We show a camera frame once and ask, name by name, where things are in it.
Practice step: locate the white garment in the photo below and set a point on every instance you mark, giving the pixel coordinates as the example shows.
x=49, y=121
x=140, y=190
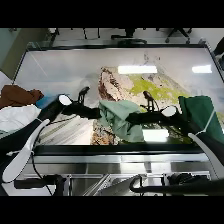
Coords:
x=16, y=118

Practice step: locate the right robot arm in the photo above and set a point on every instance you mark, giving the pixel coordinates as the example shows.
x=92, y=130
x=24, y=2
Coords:
x=206, y=150

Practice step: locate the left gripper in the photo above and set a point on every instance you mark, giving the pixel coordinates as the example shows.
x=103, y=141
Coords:
x=85, y=111

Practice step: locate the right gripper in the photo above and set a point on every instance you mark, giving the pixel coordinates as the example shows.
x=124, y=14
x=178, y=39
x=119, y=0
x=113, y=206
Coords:
x=143, y=118

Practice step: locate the pale green T-shirt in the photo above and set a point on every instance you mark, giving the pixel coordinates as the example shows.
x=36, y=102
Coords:
x=116, y=116

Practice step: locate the black office chair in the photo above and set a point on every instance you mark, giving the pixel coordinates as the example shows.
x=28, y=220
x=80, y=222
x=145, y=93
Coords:
x=128, y=35
x=179, y=33

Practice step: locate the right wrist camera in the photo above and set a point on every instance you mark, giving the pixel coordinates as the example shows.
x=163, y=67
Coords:
x=149, y=100

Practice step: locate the brown garment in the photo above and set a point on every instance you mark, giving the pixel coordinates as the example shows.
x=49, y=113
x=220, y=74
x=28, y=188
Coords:
x=16, y=95

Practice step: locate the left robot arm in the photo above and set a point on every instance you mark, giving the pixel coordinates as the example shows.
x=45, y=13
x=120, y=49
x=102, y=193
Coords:
x=23, y=150

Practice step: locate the dark green garment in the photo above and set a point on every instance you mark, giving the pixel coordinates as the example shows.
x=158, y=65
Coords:
x=200, y=110

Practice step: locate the silver frame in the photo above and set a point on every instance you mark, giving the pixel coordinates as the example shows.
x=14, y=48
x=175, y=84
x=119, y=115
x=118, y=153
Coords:
x=133, y=166

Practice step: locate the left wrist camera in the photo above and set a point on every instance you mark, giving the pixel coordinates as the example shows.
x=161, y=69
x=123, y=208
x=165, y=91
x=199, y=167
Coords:
x=83, y=93

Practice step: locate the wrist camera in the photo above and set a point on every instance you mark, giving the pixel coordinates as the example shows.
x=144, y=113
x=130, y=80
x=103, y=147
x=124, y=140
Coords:
x=83, y=93
x=149, y=100

